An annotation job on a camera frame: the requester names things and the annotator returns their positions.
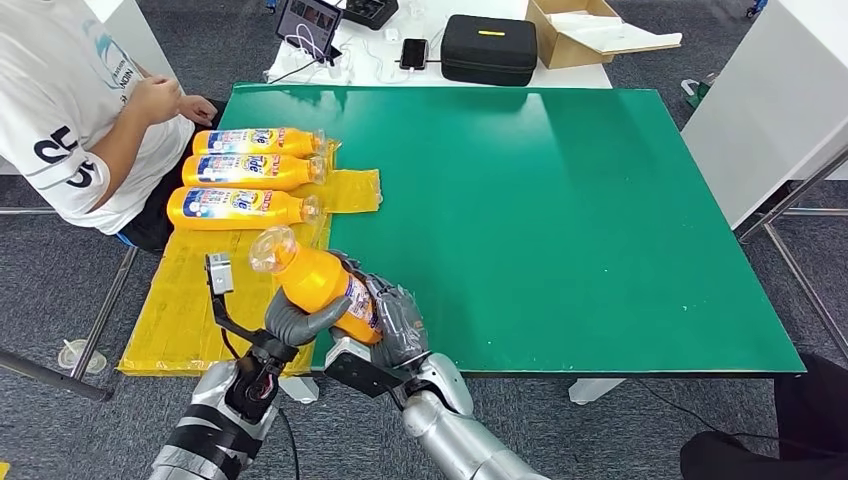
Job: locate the person's left hand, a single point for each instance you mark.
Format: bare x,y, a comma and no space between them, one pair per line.
199,109

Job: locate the person's right hand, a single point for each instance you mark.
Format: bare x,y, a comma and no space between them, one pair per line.
156,98

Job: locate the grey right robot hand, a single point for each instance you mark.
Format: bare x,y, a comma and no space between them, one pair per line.
397,328

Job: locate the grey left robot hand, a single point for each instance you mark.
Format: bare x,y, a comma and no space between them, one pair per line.
298,328

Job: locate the orange detergent bottle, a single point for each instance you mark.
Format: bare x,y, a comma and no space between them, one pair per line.
278,208
291,171
291,141
318,281

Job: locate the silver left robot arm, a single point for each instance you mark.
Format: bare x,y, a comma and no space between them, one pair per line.
212,430

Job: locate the person's right forearm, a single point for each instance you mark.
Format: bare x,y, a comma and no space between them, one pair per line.
119,156

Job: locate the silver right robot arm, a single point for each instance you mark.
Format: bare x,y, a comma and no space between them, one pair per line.
464,444

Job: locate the white table foot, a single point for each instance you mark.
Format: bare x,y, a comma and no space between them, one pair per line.
303,391
591,391

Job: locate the person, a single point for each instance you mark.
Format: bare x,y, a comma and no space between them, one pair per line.
46,99

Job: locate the yellow taped cardboard sheet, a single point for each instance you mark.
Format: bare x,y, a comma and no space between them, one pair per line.
192,291

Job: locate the black tablet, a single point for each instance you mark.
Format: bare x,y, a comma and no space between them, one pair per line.
306,20

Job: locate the black device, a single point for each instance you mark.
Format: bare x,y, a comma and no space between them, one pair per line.
369,11

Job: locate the small white case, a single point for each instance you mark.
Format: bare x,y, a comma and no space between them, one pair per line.
391,35

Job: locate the black smartphone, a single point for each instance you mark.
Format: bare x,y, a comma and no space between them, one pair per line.
414,54

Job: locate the clear plastic cup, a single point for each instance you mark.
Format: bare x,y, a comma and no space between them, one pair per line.
68,358

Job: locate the black carrying case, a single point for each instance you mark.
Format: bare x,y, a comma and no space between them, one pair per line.
489,52

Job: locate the brown cardboard box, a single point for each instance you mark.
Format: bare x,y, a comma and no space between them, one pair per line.
562,56

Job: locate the yellow floor marker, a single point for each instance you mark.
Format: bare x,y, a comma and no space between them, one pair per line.
4,472

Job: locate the white sheet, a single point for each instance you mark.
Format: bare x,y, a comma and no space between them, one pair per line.
615,36

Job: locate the green floor object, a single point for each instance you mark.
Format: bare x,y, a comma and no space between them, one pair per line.
697,96

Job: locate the white cabinet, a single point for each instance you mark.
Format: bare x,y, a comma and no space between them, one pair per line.
768,99

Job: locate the blue wheeled object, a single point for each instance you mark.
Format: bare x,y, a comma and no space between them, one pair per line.
757,6

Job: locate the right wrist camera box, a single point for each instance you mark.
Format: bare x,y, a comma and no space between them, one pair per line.
361,371

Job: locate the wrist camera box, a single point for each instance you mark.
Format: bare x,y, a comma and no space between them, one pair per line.
220,273
361,371

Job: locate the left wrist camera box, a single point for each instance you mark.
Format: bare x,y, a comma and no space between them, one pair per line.
220,273

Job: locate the metal chair frame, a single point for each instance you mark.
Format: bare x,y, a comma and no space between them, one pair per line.
53,374

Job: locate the metal table frame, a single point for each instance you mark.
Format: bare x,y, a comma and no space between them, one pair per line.
798,275

